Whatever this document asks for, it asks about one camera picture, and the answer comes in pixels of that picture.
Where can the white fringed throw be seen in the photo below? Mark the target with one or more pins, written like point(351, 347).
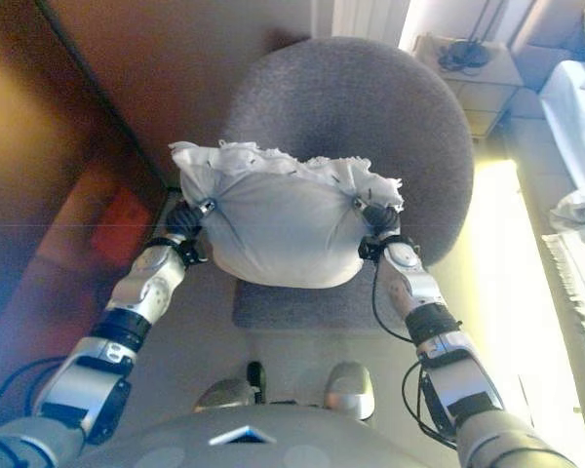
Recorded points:
point(575, 292)

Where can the crumpled white cloth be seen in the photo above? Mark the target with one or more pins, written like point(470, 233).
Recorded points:
point(577, 214)

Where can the beige sofa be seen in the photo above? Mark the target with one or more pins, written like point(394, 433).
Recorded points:
point(531, 117)

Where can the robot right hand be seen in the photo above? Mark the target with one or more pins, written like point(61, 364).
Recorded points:
point(382, 222)

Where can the large glossy flat screen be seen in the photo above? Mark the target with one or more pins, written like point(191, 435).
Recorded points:
point(53, 170)

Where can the robot right leg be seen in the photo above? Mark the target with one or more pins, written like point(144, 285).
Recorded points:
point(348, 390)

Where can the grey fabric armchair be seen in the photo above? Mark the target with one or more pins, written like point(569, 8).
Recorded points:
point(351, 97)

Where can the white sheet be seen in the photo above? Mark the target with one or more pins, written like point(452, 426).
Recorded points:
point(575, 122)

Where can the beige side table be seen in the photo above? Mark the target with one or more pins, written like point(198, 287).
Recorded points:
point(487, 88)

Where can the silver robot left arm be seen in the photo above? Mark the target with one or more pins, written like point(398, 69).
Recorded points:
point(146, 287)

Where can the white fringed cushion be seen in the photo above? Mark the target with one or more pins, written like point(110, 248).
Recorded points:
point(283, 229)

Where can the grey robot torso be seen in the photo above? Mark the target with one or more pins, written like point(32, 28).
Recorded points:
point(253, 443)

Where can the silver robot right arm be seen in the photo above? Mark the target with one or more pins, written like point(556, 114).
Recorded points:
point(448, 370)

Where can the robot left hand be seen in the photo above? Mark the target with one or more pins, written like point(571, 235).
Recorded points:
point(185, 217)

